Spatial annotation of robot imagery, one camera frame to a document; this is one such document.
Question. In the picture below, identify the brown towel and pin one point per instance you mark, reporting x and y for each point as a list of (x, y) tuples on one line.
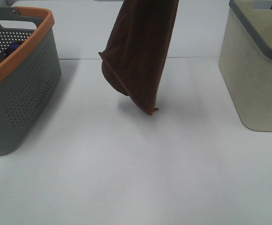
[(135, 54)]

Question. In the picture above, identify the grey basket with orange rim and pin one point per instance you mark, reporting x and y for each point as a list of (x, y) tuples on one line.
[(28, 76)]

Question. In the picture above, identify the beige basket with grey rim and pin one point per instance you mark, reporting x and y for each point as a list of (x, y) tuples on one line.
[(245, 61)]

